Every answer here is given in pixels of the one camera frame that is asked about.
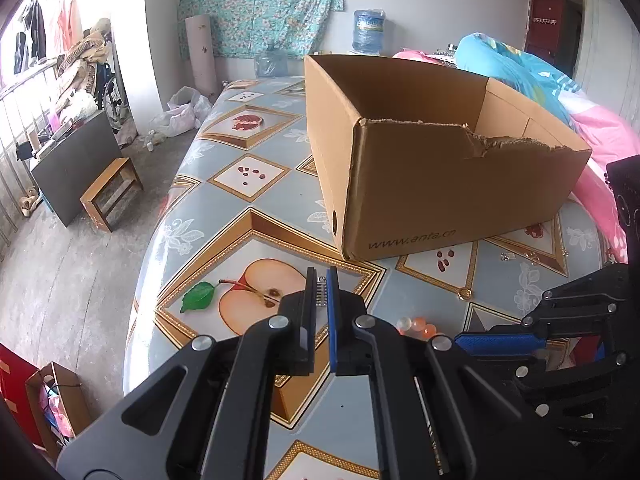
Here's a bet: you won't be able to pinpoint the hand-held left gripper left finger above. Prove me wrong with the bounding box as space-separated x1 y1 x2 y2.
56 267 318 480

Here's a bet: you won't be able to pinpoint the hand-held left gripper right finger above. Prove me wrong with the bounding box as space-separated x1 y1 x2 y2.
326 266 591 480

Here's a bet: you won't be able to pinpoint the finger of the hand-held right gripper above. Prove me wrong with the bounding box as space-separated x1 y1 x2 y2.
515 347 640 441
457 262 640 358

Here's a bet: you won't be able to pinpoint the brown cardboard box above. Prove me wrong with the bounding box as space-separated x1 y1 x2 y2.
303 53 593 262

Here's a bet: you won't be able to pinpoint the pink quilt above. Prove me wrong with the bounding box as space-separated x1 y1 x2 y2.
392 47 640 263

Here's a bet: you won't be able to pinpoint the fruit print tablecloth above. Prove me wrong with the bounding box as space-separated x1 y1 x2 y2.
122 76 631 480

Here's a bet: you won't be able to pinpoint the light blue quilt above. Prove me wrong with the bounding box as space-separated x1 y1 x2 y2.
455 32 583 131

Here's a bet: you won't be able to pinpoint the red wooden door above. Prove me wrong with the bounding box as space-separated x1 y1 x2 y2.
524 0 566 63

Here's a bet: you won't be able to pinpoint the small wooden stool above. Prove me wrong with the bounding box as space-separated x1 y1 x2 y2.
80 157 144 233

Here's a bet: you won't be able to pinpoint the small open cardboard carton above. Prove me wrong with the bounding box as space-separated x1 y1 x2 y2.
25 361 91 461

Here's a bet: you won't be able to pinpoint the white plastic bags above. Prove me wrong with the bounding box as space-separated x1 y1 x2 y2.
150 86 213 137

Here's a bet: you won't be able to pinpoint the clear water jug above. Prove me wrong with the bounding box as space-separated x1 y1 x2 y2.
255 43 288 78

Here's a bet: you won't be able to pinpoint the dark grey board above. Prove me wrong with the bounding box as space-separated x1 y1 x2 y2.
30 110 123 227

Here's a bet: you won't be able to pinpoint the beige rolled mat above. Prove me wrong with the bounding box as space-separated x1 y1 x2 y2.
185 15 217 96

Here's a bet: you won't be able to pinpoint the red box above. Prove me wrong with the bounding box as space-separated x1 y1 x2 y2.
0 344 46 448

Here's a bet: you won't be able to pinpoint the large blue water jug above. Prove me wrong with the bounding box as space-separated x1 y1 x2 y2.
351 8 387 56

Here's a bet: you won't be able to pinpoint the beige shoes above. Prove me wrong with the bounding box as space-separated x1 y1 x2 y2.
17 187 43 218

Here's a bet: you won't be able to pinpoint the teal floral curtain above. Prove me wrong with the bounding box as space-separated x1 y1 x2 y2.
178 0 346 58

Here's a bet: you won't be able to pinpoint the pile of blankets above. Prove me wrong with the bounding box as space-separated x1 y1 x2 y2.
55 17 113 126

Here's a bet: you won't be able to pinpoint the metal railing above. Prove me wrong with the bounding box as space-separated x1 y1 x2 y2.
0 57 61 261

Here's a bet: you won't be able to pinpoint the pink hanging garment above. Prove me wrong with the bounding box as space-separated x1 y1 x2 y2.
56 0 81 51

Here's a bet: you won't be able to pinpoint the black hanging garment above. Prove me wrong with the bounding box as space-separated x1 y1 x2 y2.
13 0 47 73

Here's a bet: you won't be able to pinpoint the orange and white bead bracelet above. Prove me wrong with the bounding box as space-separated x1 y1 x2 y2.
397 316 439 339

